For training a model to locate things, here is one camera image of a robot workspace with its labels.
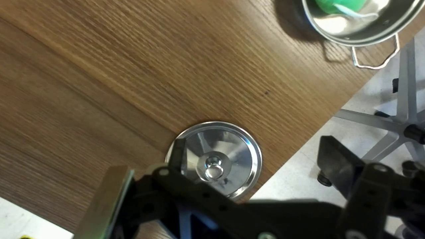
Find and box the silver pot lid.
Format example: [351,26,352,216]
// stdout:
[164,119,264,201]

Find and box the silver pot with handles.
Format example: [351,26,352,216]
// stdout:
[300,0,425,71]

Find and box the green soft toy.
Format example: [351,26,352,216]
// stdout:
[315,0,380,19]

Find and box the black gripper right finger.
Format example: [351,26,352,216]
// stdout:
[316,134,425,239]

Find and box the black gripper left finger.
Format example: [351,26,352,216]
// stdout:
[72,138,267,239]

